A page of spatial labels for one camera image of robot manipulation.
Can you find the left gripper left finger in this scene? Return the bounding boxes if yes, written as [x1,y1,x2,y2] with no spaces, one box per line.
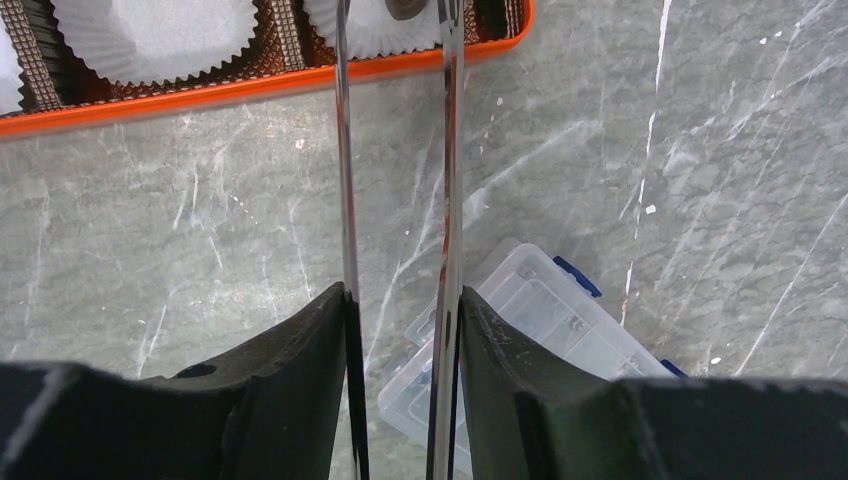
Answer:
[1,283,346,479]

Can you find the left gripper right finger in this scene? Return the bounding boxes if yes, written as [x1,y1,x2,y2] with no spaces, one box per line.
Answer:
[460,288,847,479]

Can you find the metal tongs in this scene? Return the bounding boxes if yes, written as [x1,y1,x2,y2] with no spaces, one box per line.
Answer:
[335,1,465,479]

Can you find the orange chocolate box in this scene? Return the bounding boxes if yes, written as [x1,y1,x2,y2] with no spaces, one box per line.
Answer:
[1,1,535,140]

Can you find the clear plastic screw box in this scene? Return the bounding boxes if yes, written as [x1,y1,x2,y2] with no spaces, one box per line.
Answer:
[378,238,683,445]

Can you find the white paper cup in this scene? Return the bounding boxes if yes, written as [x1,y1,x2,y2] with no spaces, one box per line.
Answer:
[52,0,259,85]
[303,0,441,60]

